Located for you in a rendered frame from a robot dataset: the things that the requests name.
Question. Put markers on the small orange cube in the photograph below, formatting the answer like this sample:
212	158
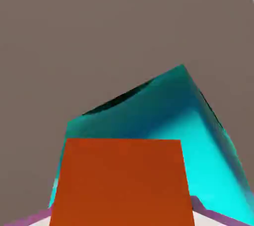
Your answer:
123	182

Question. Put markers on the large cyan box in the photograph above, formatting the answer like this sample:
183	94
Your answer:
198	140

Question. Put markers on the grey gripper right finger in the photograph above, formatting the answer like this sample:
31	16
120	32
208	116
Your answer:
206	219

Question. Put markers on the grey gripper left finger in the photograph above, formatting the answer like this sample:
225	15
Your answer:
40	219

